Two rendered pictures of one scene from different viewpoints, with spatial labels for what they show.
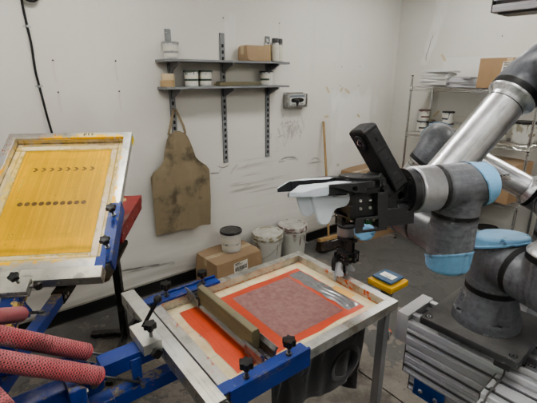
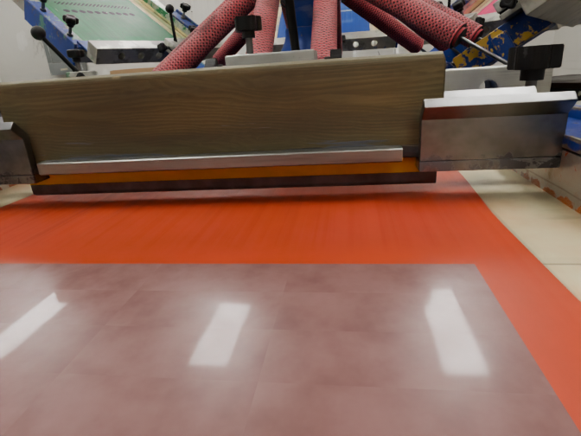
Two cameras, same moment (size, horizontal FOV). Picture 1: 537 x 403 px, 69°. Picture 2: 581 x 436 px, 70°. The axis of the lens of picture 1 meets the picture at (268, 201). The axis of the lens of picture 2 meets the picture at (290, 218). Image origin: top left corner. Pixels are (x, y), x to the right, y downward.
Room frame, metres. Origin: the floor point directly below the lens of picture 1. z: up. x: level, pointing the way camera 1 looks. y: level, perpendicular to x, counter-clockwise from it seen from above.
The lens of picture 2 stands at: (1.49, -0.05, 1.06)
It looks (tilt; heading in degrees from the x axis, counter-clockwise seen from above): 20 degrees down; 136
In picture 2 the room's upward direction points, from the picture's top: 4 degrees counter-clockwise
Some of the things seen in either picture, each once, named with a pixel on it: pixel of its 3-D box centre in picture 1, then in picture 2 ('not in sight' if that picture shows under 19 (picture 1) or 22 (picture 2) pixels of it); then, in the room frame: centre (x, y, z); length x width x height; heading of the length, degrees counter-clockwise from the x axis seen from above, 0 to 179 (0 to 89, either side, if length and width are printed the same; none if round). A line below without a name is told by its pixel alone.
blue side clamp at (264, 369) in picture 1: (268, 373); not in sight; (0.97, 0.00, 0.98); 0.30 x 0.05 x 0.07; 128
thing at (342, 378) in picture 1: (315, 365); not in sight; (1.22, -0.18, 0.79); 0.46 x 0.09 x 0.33; 128
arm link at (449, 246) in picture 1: (443, 237); not in sight; (0.65, -0.31, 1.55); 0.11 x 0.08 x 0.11; 16
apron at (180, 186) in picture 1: (180, 171); not in sight; (3.22, 0.74, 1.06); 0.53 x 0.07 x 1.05; 128
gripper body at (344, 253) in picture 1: (346, 249); not in sight; (1.54, -0.33, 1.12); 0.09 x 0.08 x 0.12; 38
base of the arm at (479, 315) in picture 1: (488, 301); not in sight; (0.83, -0.54, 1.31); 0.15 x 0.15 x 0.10
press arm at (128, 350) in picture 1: (129, 356); not in sight; (0.99, 0.42, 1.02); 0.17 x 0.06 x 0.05; 128
